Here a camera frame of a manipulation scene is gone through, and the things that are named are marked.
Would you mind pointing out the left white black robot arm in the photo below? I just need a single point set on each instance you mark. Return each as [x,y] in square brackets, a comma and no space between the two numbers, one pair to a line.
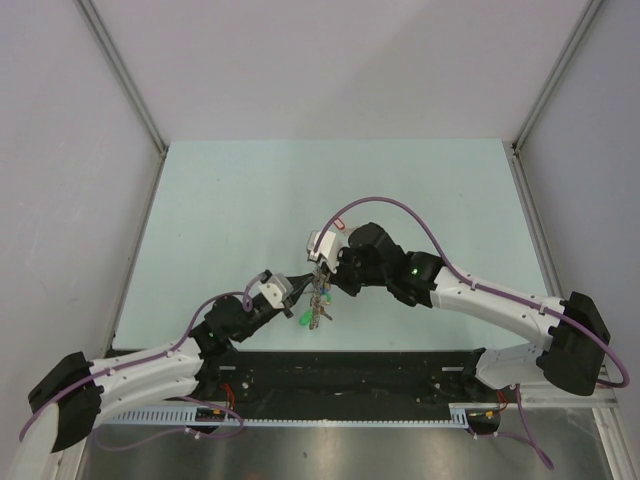
[87,392]

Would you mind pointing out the aluminium frame post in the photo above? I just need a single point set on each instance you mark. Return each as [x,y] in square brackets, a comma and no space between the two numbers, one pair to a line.
[102,37]
[577,37]

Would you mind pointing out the aluminium frame post left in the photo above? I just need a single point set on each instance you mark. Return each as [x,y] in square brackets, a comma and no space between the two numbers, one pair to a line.
[102,37]

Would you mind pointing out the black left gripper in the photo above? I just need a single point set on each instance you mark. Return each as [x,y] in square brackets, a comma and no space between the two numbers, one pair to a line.
[298,283]

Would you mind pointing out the large keyring with many rings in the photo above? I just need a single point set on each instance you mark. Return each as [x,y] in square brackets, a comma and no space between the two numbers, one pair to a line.
[320,299]

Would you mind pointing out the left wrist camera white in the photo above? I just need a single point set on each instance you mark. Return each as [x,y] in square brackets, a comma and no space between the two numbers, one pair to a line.
[276,289]

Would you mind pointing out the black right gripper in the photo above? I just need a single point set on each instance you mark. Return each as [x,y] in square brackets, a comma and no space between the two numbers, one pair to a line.
[337,277]

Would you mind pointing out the aluminium frame post right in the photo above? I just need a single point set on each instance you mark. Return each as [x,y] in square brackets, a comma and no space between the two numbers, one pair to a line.
[577,37]

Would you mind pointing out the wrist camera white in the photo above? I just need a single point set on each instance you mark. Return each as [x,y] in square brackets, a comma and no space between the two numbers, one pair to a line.
[276,289]
[324,249]

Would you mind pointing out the key with red tag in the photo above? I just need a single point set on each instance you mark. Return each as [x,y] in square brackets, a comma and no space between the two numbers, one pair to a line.
[343,228]

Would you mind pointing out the slotted cable duct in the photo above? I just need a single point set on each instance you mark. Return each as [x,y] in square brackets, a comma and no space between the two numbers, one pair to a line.
[279,414]

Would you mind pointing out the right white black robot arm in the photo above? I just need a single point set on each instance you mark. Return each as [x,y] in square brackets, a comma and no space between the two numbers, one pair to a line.
[563,337]

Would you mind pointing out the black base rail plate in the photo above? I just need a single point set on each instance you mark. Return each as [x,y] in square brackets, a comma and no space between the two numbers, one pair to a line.
[445,376]

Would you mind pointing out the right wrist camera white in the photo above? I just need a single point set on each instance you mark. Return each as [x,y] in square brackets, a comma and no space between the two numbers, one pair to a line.
[324,249]

